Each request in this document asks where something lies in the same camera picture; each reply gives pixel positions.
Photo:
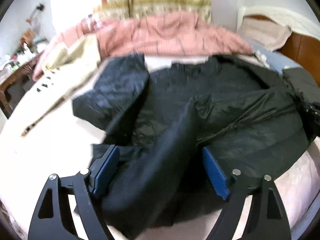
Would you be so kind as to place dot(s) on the blue patterned pillow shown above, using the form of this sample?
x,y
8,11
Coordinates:
x,y
274,60

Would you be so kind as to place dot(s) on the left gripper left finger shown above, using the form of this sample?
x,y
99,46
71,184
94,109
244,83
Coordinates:
x,y
63,199

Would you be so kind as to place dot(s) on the pink bed sheet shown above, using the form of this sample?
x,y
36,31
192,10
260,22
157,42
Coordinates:
x,y
62,143

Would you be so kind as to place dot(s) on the cream printed sweatshirt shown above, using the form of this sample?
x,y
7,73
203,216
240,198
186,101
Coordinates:
x,y
65,69

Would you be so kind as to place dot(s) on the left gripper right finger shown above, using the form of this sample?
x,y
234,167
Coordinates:
x,y
267,218

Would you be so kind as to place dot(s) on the white and wood headboard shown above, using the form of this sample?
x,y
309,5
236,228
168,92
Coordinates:
x,y
303,44

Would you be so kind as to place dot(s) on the black wall lamp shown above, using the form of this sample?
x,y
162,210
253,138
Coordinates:
x,y
39,8

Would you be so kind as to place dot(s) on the folded dark green garment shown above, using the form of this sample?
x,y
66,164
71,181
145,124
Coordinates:
x,y
305,89

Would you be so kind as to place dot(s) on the pink checked quilt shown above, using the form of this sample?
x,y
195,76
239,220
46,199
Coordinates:
x,y
177,33

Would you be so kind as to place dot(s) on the black puffer jacket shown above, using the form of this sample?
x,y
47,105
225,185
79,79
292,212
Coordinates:
x,y
246,115

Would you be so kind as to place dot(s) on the wooden side table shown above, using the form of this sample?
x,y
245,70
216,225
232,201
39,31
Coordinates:
x,y
24,70

